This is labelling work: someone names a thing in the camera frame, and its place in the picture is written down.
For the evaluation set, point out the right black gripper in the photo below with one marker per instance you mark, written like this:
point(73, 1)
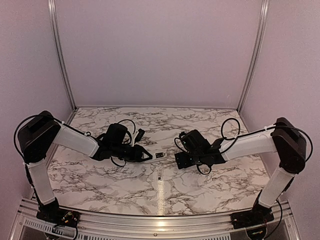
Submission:
point(182, 162)

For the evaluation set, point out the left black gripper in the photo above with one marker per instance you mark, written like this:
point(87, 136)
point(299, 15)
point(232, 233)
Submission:
point(137, 154)

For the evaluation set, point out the white remote control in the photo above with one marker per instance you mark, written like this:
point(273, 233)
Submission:
point(157, 155)

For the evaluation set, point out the white battery cover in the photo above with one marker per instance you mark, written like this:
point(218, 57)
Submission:
point(159, 175)

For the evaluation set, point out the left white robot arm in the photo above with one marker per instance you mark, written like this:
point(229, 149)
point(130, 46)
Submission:
point(35, 135)

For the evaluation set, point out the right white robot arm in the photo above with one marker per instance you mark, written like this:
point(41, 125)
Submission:
point(289, 142)

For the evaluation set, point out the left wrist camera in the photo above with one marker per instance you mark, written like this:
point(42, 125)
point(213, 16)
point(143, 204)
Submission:
point(137, 136)

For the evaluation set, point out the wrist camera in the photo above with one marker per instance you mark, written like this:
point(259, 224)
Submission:
point(137, 136)
point(182, 137)

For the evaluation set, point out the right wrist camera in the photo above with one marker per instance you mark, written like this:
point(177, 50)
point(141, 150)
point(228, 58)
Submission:
point(182, 137)

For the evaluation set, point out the front aluminium rail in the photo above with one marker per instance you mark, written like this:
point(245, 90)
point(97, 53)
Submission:
point(107, 226)

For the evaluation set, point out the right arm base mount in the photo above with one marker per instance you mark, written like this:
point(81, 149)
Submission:
point(253, 217)

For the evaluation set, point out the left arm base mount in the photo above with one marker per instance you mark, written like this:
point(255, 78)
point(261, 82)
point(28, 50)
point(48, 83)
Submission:
point(60, 217)

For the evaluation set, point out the left aluminium frame post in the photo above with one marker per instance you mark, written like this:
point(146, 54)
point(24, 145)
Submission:
point(59, 51)

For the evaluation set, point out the aluminium frame post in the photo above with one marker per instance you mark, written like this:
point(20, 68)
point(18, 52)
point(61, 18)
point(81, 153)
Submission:
point(261, 28)
point(59, 51)

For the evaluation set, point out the right aluminium frame post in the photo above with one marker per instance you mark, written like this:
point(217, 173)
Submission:
point(261, 28)

